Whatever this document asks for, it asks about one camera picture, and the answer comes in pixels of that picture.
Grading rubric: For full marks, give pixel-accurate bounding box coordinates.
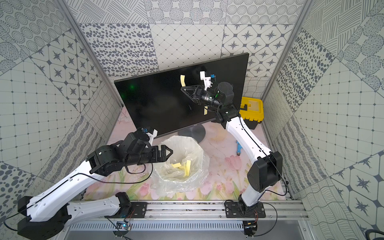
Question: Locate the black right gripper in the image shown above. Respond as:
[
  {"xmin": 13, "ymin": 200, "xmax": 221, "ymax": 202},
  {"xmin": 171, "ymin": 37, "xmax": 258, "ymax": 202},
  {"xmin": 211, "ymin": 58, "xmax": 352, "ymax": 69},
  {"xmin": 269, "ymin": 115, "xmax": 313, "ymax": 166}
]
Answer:
[{"xmin": 181, "ymin": 84, "xmax": 222, "ymax": 110}]

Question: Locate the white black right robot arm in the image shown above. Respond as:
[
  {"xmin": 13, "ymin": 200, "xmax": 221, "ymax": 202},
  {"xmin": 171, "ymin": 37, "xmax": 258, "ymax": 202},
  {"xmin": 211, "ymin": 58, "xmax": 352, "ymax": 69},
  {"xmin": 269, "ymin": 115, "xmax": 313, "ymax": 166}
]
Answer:
[{"xmin": 181, "ymin": 82, "xmax": 283, "ymax": 214}]

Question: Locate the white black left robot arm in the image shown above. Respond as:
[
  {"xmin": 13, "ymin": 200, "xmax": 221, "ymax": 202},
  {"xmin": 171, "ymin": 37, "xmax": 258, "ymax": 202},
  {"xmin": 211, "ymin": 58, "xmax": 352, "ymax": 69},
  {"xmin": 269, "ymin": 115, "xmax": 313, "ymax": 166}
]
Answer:
[{"xmin": 17, "ymin": 128, "xmax": 173, "ymax": 240}]

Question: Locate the grey round monitor stand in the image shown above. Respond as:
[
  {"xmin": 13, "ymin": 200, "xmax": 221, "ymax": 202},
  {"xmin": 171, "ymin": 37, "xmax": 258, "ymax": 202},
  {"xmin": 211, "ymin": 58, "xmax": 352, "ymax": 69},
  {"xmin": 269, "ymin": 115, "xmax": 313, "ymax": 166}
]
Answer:
[{"xmin": 178, "ymin": 124, "xmax": 206, "ymax": 143}]

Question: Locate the black computer monitor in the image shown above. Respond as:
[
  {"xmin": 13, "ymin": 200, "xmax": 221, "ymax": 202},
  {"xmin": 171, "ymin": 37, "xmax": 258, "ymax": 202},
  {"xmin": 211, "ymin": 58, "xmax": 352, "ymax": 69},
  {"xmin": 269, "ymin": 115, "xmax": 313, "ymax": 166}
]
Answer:
[{"xmin": 114, "ymin": 53, "xmax": 249, "ymax": 137}]

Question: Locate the clear plastic trash bag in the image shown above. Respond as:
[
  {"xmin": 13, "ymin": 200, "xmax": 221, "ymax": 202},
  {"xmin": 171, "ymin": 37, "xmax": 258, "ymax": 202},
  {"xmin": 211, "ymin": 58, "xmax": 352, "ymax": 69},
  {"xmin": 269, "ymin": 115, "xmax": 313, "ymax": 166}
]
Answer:
[{"xmin": 152, "ymin": 136, "xmax": 210, "ymax": 196}]

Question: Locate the yellow black toolbox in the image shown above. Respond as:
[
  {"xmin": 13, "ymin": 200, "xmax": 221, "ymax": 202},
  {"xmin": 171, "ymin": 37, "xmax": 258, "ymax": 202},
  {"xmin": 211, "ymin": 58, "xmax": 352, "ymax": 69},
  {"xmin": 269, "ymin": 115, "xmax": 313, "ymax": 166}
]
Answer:
[{"xmin": 240, "ymin": 97, "xmax": 264, "ymax": 130}]

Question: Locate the blue pipe fitting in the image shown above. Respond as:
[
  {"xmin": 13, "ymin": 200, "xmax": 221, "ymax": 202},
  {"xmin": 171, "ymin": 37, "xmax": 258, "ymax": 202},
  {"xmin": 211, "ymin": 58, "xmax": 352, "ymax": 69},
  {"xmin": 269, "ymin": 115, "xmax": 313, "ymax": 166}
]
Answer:
[{"xmin": 236, "ymin": 141, "xmax": 242, "ymax": 156}]

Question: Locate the small green circuit board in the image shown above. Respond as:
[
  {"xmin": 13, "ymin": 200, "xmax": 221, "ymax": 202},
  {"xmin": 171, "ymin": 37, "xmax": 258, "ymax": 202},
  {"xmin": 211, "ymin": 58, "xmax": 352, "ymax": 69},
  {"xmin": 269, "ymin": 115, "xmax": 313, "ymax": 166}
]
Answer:
[{"xmin": 116, "ymin": 221, "xmax": 131, "ymax": 232}]

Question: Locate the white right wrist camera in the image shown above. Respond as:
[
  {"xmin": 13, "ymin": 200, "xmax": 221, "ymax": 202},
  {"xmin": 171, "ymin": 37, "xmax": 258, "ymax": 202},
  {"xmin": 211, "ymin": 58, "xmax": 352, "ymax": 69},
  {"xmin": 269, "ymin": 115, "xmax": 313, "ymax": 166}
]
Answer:
[{"xmin": 200, "ymin": 71, "xmax": 216, "ymax": 91}]

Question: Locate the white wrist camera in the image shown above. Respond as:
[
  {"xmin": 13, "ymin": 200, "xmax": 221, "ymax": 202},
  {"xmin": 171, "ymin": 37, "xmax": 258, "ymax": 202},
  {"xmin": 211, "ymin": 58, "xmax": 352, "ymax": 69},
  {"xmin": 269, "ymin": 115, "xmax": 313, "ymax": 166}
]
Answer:
[
  {"xmin": 200, "ymin": 71, "xmax": 216, "ymax": 91},
  {"xmin": 142, "ymin": 127, "xmax": 158, "ymax": 146}
]

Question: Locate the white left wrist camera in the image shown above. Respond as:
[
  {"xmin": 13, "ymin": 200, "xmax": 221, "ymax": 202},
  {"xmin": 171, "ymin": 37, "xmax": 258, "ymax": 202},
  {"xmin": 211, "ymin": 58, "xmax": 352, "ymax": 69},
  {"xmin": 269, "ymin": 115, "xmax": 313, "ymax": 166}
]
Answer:
[{"xmin": 142, "ymin": 127, "xmax": 158, "ymax": 146}]

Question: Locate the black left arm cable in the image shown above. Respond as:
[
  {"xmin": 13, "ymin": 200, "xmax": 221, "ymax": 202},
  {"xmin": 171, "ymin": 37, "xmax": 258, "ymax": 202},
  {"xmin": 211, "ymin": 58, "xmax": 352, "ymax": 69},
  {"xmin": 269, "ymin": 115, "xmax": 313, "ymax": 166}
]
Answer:
[{"xmin": 2, "ymin": 161, "xmax": 154, "ymax": 232}]

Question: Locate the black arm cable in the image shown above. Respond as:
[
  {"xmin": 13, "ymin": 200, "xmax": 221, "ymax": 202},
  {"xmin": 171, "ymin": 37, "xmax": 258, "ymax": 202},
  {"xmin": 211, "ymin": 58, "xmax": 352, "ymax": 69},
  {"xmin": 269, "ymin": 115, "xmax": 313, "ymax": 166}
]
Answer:
[
  {"xmin": 236, "ymin": 104, "xmax": 290, "ymax": 238},
  {"xmin": 2, "ymin": 161, "xmax": 154, "ymax": 232}
]

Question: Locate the aluminium mounting rail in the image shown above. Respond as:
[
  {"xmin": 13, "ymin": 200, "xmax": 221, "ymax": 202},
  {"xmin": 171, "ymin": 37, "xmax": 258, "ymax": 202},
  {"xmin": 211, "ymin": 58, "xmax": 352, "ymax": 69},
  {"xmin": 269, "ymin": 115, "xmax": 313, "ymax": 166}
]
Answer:
[{"xmin": 68, "ymin": 200, "xmax": 310, "ymax": 232}]

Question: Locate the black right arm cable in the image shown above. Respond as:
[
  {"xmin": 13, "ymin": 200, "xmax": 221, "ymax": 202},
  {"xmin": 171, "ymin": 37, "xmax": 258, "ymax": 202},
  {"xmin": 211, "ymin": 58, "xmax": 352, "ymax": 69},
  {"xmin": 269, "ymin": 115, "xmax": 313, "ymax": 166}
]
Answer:
[{"xmin": 236, "ymin": 104, "xmax": 290, "ymax": 238}]

